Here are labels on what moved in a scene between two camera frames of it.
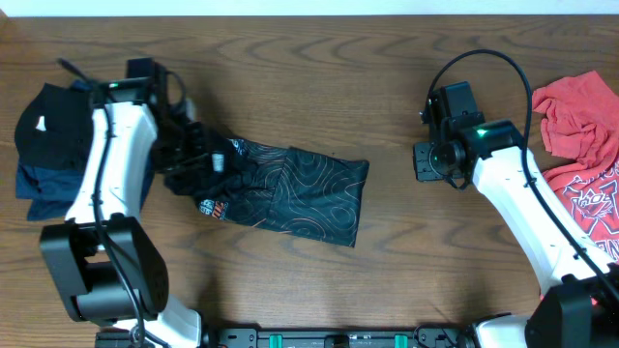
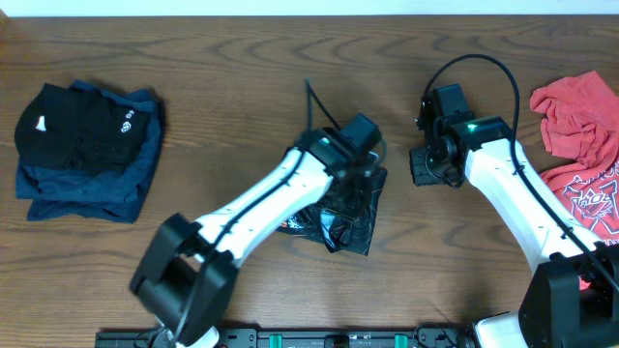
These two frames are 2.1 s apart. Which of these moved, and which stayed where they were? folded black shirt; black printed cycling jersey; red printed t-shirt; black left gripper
Moved: black left gripper; black printed cycling jersey
Stayed: folded black shirt; red printed t-shirt
